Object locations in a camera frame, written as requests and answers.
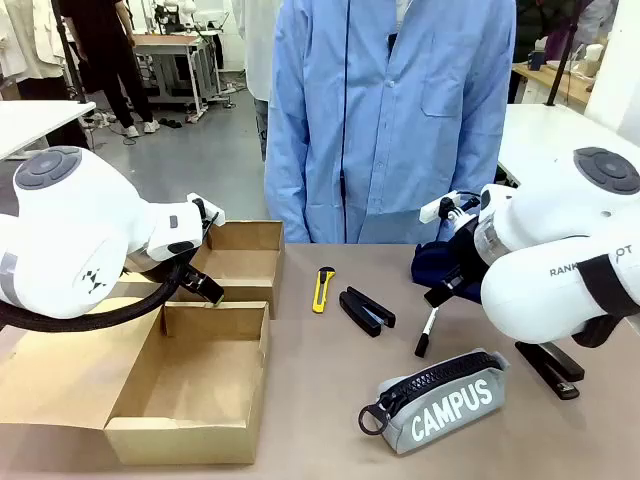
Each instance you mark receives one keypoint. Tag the black lamp stand pole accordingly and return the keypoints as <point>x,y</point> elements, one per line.
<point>560,75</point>

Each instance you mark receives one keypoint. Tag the bystander in beige coat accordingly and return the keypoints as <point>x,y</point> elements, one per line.
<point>30,45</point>

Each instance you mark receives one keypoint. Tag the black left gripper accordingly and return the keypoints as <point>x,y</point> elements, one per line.
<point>187,270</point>

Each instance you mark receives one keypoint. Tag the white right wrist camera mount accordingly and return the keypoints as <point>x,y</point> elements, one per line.
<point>434,209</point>

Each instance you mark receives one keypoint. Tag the yellow utility knife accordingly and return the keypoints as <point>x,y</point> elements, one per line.
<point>322,292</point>

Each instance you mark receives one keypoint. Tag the navy blue pencil case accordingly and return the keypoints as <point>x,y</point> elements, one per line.
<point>425,265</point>

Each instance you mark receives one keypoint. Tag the long black stapler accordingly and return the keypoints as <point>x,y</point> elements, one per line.
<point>552,372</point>

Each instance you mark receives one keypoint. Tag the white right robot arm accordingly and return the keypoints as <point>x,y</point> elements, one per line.
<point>555,240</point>

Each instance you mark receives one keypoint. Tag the white side table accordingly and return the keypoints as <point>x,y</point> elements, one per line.
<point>35,122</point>

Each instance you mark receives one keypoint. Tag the grey CAMPUS pencil case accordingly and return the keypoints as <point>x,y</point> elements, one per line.
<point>450,405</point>

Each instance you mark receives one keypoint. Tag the white container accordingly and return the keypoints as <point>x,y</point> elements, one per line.
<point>594,59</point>

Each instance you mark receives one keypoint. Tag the dark blue mug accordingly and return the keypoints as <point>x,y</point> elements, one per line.
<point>537,60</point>

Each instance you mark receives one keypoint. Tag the large cardboard box with lid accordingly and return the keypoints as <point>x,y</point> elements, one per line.
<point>200,370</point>

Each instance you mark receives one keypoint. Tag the wooden desk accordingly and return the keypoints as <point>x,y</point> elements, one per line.
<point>570,82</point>

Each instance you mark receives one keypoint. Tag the black white marker pen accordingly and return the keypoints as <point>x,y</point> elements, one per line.
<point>425,335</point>

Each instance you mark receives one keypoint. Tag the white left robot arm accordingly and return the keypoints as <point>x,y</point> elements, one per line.
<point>75,225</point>

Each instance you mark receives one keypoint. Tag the black stapler with silver inside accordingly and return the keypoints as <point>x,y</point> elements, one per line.
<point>362,312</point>

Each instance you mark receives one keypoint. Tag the small cardboard box with lid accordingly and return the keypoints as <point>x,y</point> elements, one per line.
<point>250,270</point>

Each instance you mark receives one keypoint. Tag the white table behind robot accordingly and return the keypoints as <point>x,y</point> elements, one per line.
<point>545,135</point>

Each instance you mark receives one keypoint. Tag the person in blue shirt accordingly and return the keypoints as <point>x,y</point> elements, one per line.
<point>390,125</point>

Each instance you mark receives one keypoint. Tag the person's left forearm blue sleeve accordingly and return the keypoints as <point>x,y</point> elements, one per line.
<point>480,150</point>

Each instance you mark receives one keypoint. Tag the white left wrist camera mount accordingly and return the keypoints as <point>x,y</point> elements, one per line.
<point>212,209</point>

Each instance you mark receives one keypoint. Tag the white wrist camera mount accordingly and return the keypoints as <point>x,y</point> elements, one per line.
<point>212,209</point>
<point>434,209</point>

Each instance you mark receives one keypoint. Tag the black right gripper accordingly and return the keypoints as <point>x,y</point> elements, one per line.
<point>467,250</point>

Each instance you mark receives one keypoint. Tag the grey metal workbench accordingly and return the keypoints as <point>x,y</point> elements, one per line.
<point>175,65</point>

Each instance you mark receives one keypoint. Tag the person's right forearm blue sleeve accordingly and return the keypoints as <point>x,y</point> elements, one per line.
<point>285,190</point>

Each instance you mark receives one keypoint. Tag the bystander in black clothes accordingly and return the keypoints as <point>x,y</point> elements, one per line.
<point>115,60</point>

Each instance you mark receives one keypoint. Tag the bystander in dark jacket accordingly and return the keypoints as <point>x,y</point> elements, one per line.
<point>545,25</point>

